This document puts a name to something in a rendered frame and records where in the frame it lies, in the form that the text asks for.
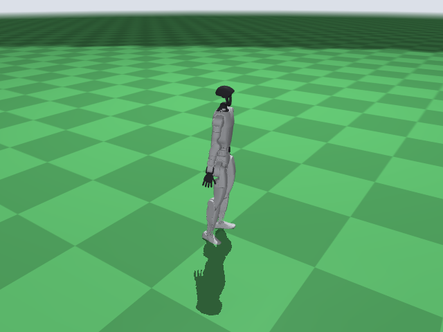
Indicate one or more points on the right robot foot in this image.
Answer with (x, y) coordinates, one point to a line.
(212, 238)

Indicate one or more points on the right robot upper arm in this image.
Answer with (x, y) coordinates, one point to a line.
(217, 123)

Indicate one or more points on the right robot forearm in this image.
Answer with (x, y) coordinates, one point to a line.
(212, 157)

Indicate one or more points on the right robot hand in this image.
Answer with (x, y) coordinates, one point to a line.
(208, 178)

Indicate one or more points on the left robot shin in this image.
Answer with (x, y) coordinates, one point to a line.
(223, 208)

